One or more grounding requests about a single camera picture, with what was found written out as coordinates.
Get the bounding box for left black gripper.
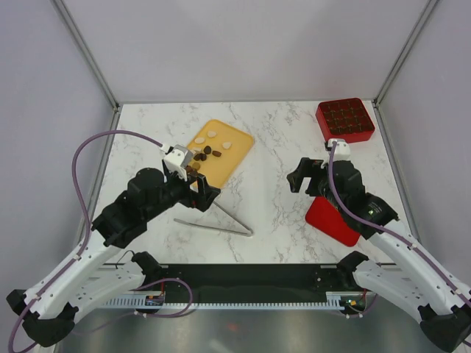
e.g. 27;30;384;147
144;166;220;221

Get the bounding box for metal tongs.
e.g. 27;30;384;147
173;202;254;238

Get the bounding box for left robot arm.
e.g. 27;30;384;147
7;168;221;347

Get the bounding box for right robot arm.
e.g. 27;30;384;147
287;157;470;352

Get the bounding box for dark square chocolate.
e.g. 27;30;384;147
194;153;208;161

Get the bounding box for red chocolate box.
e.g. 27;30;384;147
316;98;375;143

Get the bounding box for red box lid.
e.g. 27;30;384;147
305;196;360;247

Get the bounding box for yellow plastic tray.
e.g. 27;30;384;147
187;119;254;188

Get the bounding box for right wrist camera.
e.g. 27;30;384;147
325;138;351;162

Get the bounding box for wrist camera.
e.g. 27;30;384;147
163;145;194;182
325;138;351;162

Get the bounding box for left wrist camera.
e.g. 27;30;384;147
163;145;194;182

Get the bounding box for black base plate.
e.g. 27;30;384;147
160;263;361;304

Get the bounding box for white cable duct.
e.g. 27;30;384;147
100;292;368;311

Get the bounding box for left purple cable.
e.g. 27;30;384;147
7;130;170;353

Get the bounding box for right aluminium frame post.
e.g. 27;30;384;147
372;0;441;109

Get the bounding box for aluminium frame post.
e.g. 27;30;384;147
51;0;120;112
372;0;441;109

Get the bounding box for left aluminium frame post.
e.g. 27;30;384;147
51;0;120;112

